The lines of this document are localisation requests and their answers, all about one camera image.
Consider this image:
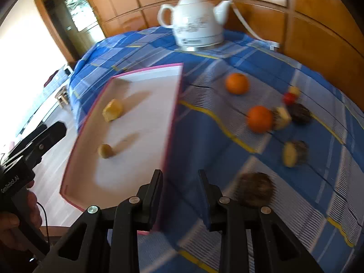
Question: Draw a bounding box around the person's left hand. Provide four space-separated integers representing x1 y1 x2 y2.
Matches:
0 188 44 252

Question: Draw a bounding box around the glass door with wooden frame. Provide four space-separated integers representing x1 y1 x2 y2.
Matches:
34 0 107 63

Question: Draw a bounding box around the cut wood log piece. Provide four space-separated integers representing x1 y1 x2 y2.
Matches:
272 106 292 130

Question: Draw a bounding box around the small red fruit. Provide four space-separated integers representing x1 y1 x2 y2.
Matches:
282 92 297 106

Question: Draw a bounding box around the cut fruit with dark skin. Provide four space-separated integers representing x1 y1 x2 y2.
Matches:
282 140 309 168

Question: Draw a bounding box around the orange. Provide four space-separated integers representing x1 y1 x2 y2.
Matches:
225 73 250 95
246 106 274 134

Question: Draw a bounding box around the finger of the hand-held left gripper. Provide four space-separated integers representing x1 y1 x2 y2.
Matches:
8 121 68 162

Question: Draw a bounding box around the white tray with pink rim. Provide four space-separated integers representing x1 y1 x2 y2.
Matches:
59 63 185 236

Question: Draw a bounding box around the white ceramic electric kettle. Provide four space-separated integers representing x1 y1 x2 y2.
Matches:
157 0 232 52

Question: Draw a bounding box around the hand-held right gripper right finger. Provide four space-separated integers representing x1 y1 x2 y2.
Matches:
197 169 325 273

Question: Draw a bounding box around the wooden wardrobe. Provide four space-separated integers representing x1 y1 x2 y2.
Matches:
61 0 364 114

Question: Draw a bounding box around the thin black cable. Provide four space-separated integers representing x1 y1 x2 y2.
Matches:
36 202 50 245

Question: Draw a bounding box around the small wooden stool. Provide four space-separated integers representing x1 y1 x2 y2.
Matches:
55 89 70 109

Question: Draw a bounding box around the blue plaid tablecloth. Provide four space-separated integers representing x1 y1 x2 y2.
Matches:
67 26 364 273

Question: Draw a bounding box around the brown fuzzy round fruit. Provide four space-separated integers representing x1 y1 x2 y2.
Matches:
237 172 274 207

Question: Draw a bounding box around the dark brown fruit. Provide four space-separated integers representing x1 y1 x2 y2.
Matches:
289 103 312 125

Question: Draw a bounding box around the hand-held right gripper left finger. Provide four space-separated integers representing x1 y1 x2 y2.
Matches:
33 169 164 273

